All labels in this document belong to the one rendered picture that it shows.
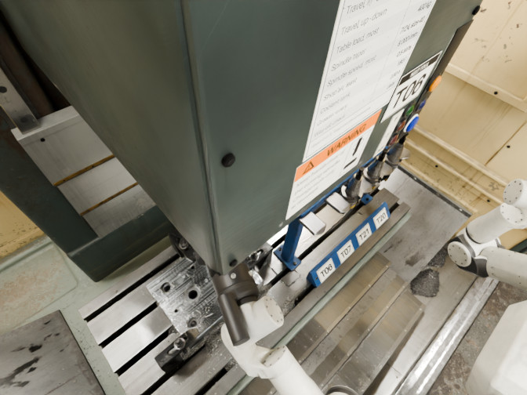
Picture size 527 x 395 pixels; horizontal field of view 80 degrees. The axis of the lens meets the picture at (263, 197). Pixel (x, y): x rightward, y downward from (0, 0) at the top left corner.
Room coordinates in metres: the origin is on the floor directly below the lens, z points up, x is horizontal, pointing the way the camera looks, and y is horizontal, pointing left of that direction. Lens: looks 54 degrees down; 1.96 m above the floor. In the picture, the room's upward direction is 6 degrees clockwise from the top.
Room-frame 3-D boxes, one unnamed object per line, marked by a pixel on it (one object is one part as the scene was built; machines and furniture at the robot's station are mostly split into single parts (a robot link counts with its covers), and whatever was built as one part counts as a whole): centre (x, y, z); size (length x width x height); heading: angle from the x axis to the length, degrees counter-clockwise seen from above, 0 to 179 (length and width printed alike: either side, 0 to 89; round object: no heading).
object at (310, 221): (0.46, -0.15, 1.21); 0.07 x 0.05 x 0.01; 47
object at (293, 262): (0.50, -0.11, 1.05); 0.10 x 0.05 x 0.30; 47
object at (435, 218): (0.84, -0.34, 0.75); 0.89 x 0.70 x 0.26; 47
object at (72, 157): (0.67, 0.44, 1.16); 0.48 x 0.05 x 0.51; 137
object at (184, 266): (0.34, 0.16, 0.97); 0.29 x 0.23 x 0.05; 137
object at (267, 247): (0.45, 0.01, 0.97); 0.13 x 0.03 x 0.15; 137
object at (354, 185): (0.58, -0.26, 1.26); 0.04 x 0.04 x 0.07
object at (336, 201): (0.54, -0.22, 1.21); 0.07 x 0.05 x 0.01; 47
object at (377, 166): (0.66, -0.34, 1.26); 0.04 x 0.04 x 0.07
